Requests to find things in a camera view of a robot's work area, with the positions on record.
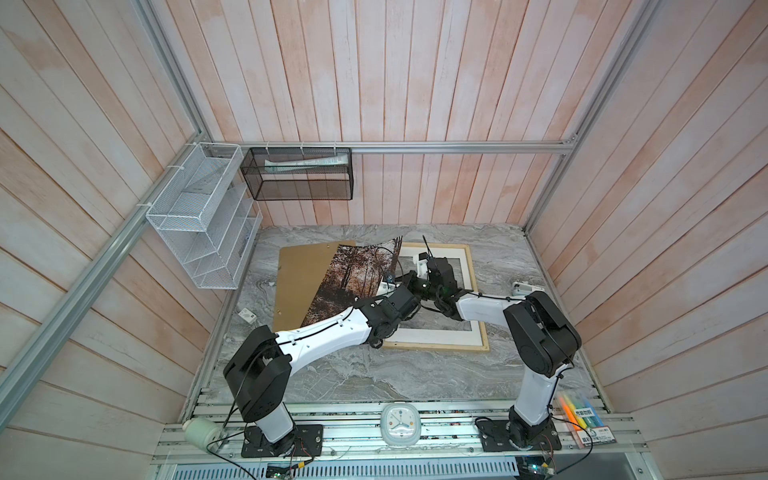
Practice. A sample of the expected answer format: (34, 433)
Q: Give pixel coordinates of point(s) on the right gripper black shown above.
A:
(412, 278)

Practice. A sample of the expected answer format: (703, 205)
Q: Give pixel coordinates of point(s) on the autumn forest photo print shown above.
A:
(355, 272)

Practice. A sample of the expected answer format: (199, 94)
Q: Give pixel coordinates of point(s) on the white photo mat board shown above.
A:
(430, 330)

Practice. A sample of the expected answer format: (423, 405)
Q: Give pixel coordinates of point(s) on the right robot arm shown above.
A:
(545, 340)

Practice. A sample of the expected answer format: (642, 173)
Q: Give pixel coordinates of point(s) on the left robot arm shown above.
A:
(258, 373)

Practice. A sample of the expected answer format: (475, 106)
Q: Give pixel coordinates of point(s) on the small white grey device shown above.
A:
(521, 289)

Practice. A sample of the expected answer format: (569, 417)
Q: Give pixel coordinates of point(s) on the brown cardboard backing board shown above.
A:
(301, 270)

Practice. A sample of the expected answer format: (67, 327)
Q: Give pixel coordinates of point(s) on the white desk clock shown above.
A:
(400, 425)

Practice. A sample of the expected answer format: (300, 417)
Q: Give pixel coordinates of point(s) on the small white square tag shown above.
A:
(247, 315)

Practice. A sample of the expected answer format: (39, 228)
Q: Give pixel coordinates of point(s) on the paper in black basket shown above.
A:
(305, 164)

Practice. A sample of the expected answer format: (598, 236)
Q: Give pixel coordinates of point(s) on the pack of coloured highlighters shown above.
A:
(583, 421)

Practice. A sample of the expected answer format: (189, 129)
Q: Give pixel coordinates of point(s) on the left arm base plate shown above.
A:
(303, 439)

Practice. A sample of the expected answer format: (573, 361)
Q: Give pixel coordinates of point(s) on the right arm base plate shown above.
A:
(505, 435)

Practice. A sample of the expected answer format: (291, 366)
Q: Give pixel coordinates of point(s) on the black wire mesh basket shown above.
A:
(336, 184)

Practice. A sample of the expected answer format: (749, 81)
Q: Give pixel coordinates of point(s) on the white wire mesh shelf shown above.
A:
(206, 218)

